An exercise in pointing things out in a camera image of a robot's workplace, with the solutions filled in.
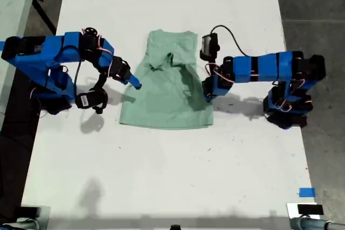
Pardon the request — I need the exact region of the pale green T-shirt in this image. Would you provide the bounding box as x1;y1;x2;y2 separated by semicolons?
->
119;29;214;130

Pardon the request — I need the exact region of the black stand leg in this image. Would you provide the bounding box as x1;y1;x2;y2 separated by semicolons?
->
31;0;57;36

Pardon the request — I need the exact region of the pale grey side bench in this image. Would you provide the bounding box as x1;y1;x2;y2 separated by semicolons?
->
0;0;40;131

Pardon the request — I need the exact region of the blue tape strip on table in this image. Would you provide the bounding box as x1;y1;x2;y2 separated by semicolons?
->
299;187;316;198

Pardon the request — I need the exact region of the black box on white card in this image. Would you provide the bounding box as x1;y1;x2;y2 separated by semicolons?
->
297;204;324;216

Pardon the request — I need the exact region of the small black box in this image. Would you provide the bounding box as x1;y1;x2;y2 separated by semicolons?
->
20;206;41;219

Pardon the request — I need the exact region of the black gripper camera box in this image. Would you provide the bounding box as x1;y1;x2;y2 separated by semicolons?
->
74;88;109;115
199;32;220;61

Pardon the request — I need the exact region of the black camera cable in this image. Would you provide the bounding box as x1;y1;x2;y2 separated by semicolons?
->
210;25;253;57
72;60;83;99

